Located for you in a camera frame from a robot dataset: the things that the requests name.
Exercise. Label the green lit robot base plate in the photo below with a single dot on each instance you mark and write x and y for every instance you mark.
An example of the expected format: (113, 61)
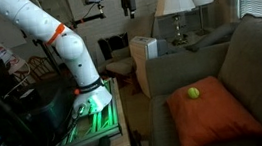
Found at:
(94, 126)

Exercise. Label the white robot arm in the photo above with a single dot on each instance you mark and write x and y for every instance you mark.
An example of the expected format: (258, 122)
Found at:
(32, 19)

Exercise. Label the orange cushion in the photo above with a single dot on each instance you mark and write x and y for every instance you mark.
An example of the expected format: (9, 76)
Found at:
(214, 116)

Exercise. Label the grey fabric sofa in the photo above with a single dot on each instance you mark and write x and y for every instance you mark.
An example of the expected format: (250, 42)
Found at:
(237, 64)

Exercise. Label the white air purifier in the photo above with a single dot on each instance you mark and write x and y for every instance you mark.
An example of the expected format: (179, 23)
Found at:
(143, 49)

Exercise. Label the wooden armchair with cushion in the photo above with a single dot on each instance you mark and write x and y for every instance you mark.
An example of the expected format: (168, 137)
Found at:
(118, 61)

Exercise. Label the yellow-green tennis ball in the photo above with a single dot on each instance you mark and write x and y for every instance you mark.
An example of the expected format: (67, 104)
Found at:
(193, 93)

